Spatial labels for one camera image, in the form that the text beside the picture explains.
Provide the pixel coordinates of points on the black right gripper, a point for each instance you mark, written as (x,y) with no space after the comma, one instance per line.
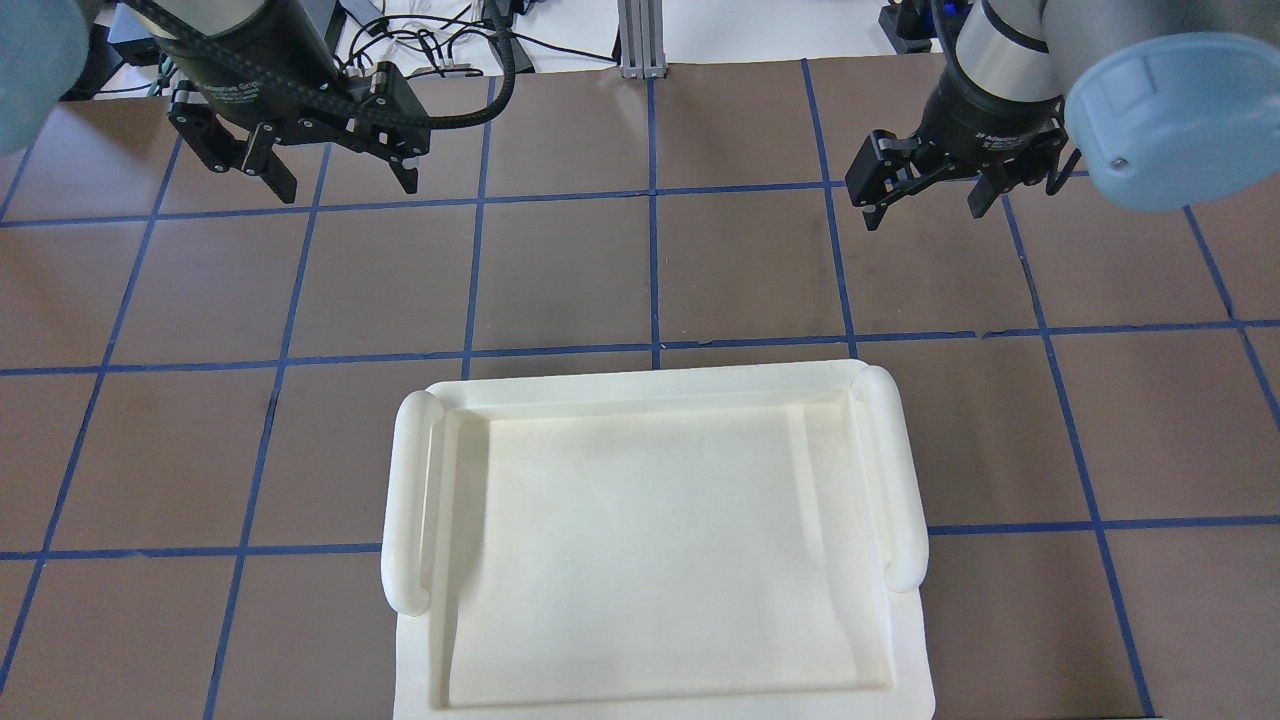
(985,118)

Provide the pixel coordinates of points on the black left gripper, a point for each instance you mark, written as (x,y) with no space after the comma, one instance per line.
(262,62)

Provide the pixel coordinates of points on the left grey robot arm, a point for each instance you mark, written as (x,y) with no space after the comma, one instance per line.
(244,79)

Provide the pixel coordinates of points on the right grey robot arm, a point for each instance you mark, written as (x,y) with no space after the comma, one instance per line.
(1169,103)

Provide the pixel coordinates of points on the white foam tray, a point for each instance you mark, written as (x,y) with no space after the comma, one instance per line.
(730,542)

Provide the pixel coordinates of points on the aluminium frame post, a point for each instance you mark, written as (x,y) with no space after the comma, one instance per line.
(641,51)

